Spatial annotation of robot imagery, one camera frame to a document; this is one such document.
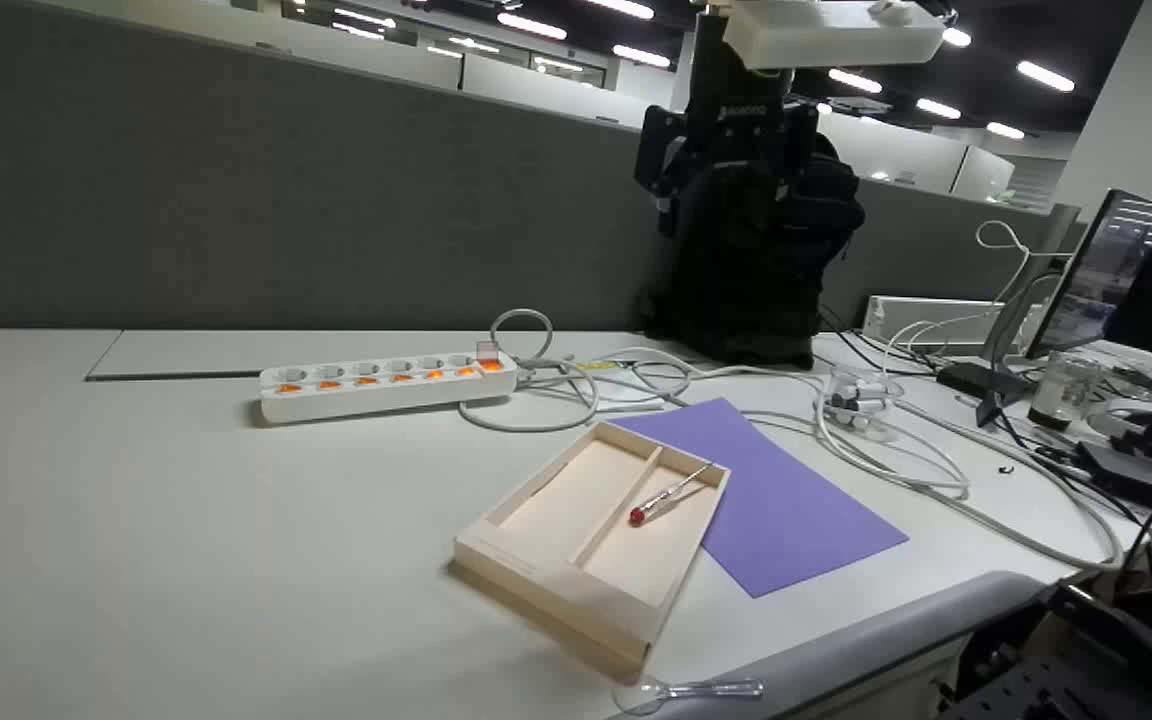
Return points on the black computer monitor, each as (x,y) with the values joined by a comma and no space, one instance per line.
(1100,274)

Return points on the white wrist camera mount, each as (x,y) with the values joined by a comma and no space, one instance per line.
(830,34)

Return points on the black monitor stand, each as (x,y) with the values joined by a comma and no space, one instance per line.
(989,383)

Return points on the grey office partition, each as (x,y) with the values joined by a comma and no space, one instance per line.
(271,184)

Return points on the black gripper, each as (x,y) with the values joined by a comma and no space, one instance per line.
(736,73)

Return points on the black equipment rack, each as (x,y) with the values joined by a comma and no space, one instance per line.
(1099,667)

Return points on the black flat desk device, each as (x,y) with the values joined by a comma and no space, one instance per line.
(1139,467)

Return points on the white rectangular box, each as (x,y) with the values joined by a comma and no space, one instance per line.
(929,321)

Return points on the purple paper sheet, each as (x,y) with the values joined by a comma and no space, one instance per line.
(789,512)

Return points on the ceiling light strip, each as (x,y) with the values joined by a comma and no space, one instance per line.
(957,39)
(937,108)
(1046,79)
(640,57)
(1005,128)
(533,26)
(854,81)

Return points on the small clear plastic device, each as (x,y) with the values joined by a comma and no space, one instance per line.
(858,400)

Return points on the light wooden divided tray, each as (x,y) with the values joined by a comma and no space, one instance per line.
(561,534)

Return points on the white power strip orange switches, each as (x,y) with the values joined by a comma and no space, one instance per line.
(391,390)

